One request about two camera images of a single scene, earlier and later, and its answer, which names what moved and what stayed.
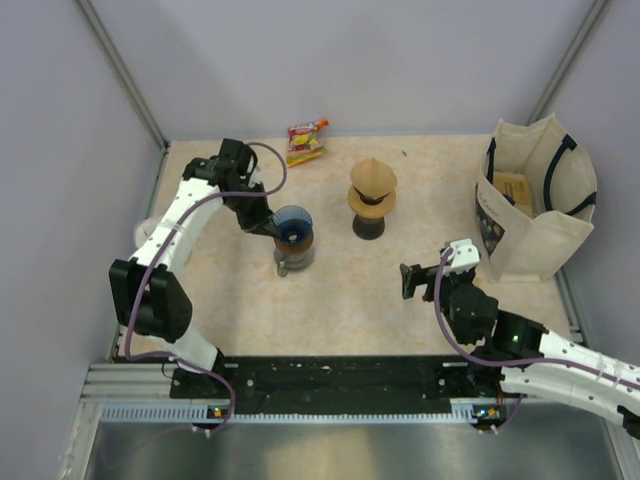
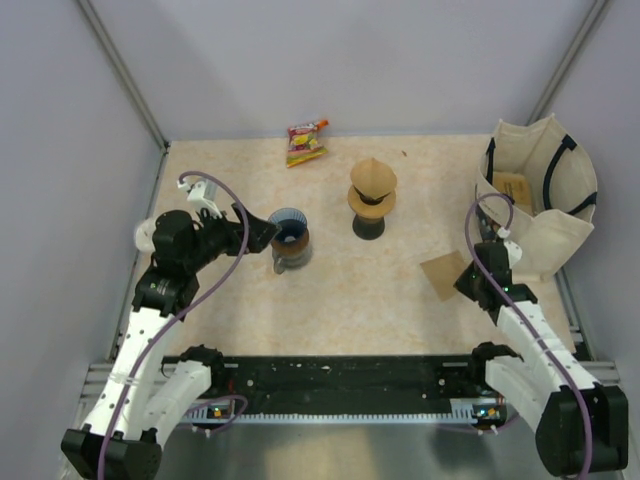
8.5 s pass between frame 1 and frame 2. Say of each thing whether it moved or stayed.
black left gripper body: moved
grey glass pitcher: stayed
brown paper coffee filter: stayed
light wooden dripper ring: stayed
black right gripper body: moved
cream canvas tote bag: stayed
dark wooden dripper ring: moved
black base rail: stayed
